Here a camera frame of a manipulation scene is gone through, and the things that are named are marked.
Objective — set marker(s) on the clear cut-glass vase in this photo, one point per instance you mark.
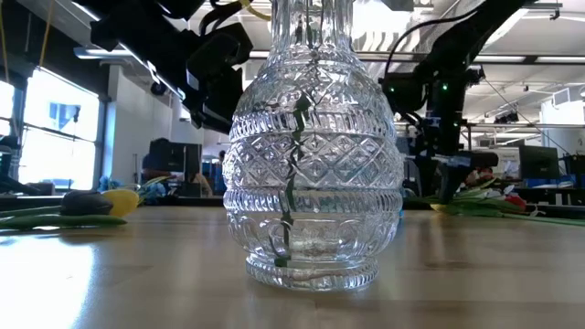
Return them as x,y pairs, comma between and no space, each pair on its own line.
347,160

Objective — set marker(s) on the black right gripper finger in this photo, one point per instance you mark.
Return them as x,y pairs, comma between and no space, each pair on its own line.
450,183

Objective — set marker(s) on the large bright window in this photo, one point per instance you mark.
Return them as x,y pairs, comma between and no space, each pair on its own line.
59,160

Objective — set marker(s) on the orange artificial tulip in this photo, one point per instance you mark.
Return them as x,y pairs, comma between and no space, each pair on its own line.
515,202

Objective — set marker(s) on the black computer monitor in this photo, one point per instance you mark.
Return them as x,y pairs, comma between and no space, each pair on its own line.
539,162
173,157

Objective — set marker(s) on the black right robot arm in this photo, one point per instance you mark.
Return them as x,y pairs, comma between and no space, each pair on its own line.
448,114

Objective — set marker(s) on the blue artificial flower spray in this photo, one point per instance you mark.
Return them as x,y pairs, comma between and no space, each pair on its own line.
294,151

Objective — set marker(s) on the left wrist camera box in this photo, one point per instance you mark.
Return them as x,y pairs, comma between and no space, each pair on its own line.
224,45

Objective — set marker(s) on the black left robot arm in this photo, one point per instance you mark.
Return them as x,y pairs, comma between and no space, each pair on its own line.
123,41

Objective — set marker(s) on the white artificial flower spray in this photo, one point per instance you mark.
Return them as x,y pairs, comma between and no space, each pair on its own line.
496,192

